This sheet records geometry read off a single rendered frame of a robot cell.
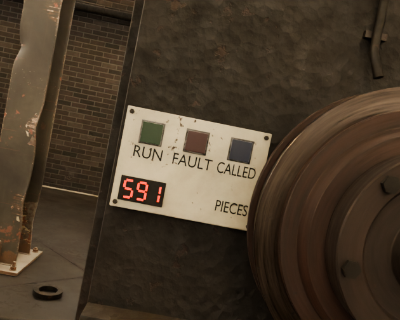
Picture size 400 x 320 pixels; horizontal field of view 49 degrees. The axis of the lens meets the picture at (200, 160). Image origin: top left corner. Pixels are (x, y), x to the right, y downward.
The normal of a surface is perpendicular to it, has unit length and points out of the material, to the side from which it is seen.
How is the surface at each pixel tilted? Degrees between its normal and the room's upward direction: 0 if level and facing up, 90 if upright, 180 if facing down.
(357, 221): 90
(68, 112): 90
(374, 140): 43
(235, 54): 90
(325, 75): 90
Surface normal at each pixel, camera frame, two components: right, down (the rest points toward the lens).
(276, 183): 0.04, 0.06
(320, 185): -0.73, -0.45
